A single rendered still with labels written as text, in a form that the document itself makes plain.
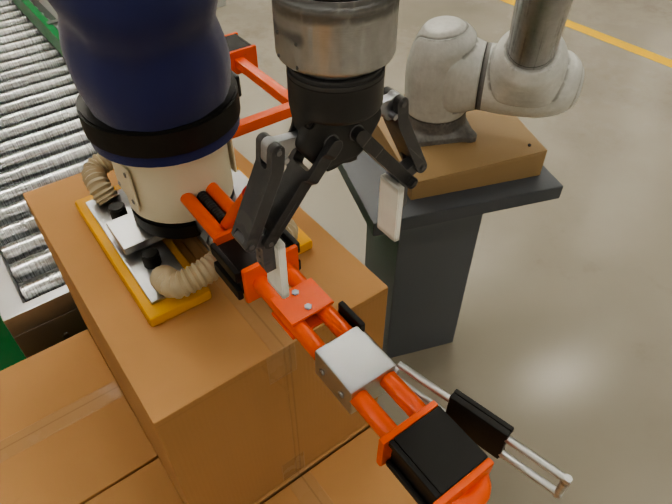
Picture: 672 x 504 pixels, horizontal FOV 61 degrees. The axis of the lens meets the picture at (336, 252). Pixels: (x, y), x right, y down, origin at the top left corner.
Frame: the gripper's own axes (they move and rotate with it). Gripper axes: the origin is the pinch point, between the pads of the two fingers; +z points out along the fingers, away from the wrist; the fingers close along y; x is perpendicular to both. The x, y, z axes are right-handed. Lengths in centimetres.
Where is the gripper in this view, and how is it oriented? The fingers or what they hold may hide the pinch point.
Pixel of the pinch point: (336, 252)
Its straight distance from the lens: 56.7
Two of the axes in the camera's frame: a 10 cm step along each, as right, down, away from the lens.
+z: 0.0, 7.2, 7.0
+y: -8.1, 4.1, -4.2
